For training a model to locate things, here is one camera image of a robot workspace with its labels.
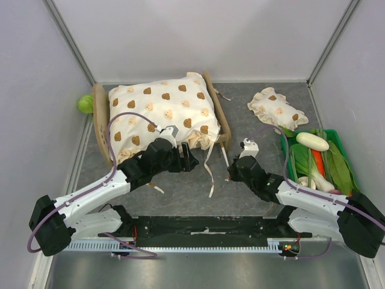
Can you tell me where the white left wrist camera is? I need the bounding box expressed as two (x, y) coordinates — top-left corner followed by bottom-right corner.
(155, 125), (179, 148)

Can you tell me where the wooden pet bed frame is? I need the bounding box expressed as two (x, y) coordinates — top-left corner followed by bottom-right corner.
(93, 70), (232, 167)

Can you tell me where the orange carrot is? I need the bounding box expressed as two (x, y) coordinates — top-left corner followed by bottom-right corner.
(311, 149), (325, 177)

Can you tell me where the bear print cream quilt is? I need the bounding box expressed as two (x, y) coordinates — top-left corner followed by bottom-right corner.
(108, 72), (231, 163)

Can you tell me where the white cable duct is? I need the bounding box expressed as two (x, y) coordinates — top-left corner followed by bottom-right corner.
(64, 239), (300, 256)

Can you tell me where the white mushroom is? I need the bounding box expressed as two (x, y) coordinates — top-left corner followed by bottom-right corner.
(298, 176), (316, 190)

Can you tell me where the green plastic basket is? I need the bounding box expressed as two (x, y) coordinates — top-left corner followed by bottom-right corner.
(280, 128), (362, 196)

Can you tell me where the bear print small pillow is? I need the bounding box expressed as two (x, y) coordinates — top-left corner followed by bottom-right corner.
(247, 87), (309, 131)

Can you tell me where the white radish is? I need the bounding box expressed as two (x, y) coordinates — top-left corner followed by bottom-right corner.
(296, 132), (329, 152)

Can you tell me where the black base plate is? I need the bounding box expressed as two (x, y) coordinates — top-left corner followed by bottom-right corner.
(116, 216), (298, 246)

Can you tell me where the purple cabbage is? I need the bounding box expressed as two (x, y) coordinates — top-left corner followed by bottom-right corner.
(328, 190), (342, 195)

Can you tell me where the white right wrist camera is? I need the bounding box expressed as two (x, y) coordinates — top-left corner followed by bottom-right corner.
(239, 138), (259, 158)

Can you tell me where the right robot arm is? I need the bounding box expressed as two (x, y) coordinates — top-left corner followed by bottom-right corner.
(227, 155), (384, 258)

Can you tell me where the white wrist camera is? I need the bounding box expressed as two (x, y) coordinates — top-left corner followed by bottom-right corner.
(155, 125), (179, 148)
(239, 138), (259, 158)

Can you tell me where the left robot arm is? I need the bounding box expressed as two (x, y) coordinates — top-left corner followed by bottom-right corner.
(27, 138), (199, 256)

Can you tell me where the green cabbage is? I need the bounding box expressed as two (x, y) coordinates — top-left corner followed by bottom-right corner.
(77, 94), (93, 114)

